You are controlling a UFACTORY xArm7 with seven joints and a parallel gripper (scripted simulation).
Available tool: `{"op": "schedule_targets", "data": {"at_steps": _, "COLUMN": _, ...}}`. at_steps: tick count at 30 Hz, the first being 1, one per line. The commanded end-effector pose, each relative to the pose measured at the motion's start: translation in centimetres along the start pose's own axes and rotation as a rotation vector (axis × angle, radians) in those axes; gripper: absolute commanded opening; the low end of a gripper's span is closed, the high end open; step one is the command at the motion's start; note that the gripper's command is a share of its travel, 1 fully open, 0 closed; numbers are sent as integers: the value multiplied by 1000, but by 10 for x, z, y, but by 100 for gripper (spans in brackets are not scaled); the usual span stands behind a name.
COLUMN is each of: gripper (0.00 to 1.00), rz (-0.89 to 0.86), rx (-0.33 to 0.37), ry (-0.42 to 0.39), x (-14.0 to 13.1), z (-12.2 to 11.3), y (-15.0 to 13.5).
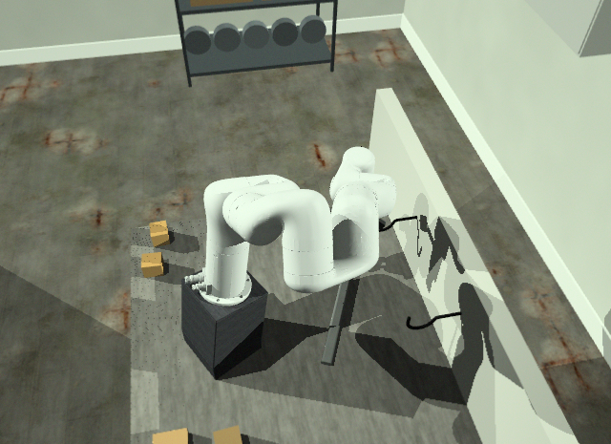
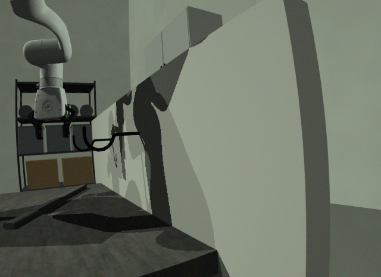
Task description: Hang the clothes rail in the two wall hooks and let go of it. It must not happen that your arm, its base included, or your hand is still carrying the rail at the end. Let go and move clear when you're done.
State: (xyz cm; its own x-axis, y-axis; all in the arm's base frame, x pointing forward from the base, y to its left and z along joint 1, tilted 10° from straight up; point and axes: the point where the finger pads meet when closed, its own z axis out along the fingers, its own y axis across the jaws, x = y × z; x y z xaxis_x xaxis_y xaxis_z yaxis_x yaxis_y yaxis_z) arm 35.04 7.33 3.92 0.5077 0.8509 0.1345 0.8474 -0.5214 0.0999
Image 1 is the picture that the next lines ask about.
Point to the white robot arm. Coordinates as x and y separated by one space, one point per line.
320 249

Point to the pale grey wall panel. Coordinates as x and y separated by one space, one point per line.
506 394

